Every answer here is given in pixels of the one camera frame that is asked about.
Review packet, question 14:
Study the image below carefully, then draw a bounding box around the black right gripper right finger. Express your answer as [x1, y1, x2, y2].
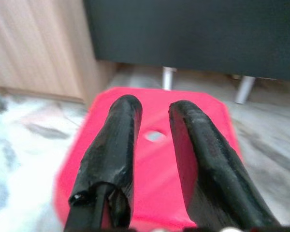
[168, 100, 286, 232]

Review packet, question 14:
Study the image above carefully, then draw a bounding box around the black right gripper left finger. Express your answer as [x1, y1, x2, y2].
[62, 95, 143, 232]

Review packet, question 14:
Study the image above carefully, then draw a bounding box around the light wooden cabinet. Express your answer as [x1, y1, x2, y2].
[0, 0, 116, 104]

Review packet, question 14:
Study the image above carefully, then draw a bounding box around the red plastic stool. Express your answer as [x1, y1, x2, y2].
[53, 87, 245, 229]

